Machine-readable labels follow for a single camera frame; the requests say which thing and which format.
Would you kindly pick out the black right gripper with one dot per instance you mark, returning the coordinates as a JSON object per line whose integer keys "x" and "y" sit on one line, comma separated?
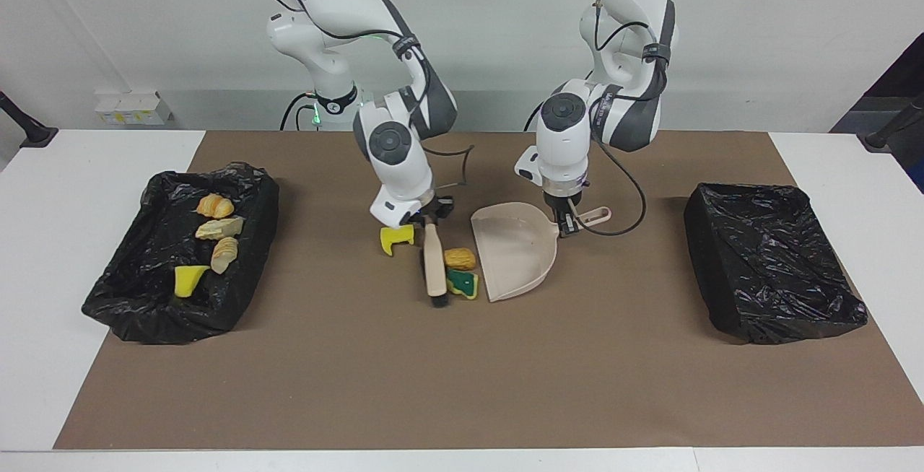
{"x": 427, "y": 209}

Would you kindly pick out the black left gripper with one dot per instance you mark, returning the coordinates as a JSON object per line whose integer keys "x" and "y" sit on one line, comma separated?
{"x": 563, "y": 203}

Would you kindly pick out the notched yellow sponge piece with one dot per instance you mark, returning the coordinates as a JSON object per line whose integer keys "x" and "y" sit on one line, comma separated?
{"x": 395, "y": 237}

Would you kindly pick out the beige brush black bristles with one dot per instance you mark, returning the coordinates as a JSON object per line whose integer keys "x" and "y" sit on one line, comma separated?
{"x": 434, "y": 263}

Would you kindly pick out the brown potato shaped bread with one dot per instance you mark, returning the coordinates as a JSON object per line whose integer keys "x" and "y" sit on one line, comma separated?
{"x": 460, "y": 258}

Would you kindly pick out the beige plastic dustpan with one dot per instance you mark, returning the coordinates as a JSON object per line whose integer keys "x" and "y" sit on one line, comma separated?
{"x": 516, "y": 255}

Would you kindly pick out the green topped yellow sponge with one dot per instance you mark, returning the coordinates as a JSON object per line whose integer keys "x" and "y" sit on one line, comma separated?
{"x": 464, "y": 284}

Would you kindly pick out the pale bread chunk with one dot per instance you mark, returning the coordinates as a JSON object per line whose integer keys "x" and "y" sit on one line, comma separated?
{"x": 224, "y": 255}

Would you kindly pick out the tan bread chunk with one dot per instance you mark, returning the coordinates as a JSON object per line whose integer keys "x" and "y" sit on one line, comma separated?
{"x": 220, "y": 228}

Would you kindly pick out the orange striped croissant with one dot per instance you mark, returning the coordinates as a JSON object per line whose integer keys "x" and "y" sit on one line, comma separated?
{"x": 215, "y": 206}

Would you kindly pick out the small yellow green sponge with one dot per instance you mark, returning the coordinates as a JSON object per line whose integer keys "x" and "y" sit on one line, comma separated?
{"x": 189, "y": 281}

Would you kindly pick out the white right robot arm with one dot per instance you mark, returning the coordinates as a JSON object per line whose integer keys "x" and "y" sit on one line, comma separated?
{"x": 393, "y": 162}

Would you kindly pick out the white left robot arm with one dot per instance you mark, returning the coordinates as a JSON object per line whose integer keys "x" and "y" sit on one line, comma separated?
{"x": 570, "y": 133}

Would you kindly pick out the bin with smooth black bag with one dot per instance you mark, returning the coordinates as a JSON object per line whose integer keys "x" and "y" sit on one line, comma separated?
{"x": 772, "y": 263}

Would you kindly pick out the bin with crumpled black bag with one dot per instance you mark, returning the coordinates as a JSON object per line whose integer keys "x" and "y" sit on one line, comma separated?
{"x": 144, "y": 291}

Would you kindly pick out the brown table mat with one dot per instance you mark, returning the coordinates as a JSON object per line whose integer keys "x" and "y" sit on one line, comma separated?
{"x": 462, "y": 400}

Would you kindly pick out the white wall socket box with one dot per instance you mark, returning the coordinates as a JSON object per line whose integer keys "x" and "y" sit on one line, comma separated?
{"x": 130, "y": 107}

